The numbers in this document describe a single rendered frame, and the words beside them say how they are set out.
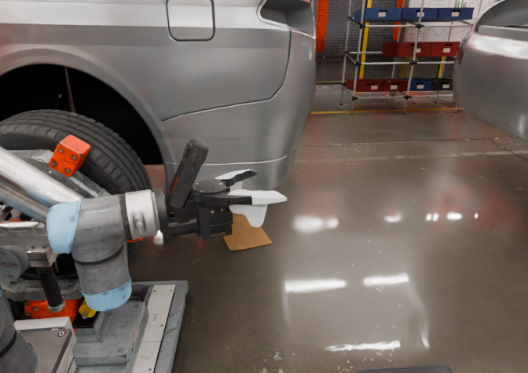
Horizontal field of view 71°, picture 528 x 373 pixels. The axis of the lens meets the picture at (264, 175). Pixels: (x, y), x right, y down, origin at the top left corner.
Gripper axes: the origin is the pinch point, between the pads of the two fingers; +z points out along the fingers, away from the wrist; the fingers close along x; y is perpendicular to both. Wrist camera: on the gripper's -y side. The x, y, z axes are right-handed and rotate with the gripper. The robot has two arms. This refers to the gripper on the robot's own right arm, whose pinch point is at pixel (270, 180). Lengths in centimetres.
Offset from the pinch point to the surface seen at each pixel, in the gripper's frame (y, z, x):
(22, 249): 29, -57, -55
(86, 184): 15, -38, -63
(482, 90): 7, 197, -124
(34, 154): 3, -50, -63
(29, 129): -3, -51, -70
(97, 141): 3, -33, -74
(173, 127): 5, -6, -94
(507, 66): -8, 193, -107
